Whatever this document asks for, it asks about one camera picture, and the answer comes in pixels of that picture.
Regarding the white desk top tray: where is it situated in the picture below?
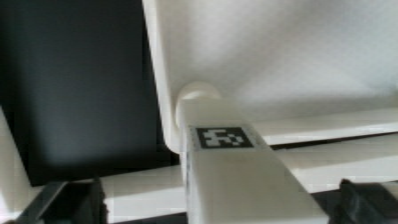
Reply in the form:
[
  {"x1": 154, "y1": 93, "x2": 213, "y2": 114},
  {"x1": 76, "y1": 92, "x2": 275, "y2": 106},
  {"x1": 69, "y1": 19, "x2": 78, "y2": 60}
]
[{"x1": 142, "y1": 0, "x2": 398, "y2": 147}]

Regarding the white desk leg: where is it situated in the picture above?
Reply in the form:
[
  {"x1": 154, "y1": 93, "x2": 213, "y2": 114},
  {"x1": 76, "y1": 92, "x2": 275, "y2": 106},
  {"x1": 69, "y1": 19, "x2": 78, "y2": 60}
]
[{"x1": 176, "y1": 82, "x2": 329, "y2": 224}]

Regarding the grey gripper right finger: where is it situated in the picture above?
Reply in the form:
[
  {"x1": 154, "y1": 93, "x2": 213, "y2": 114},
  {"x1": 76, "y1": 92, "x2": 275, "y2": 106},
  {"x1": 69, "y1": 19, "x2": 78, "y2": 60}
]
[{"x1": 329, "y1": 179, "x2": 398, "y2": 224}]

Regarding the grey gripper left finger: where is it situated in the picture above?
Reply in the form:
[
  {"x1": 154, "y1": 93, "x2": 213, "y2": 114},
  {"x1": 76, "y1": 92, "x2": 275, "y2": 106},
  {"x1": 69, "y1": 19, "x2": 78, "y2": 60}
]
[{"x1": 14, "y1": 178, "x2": 108, "y2": 224}]

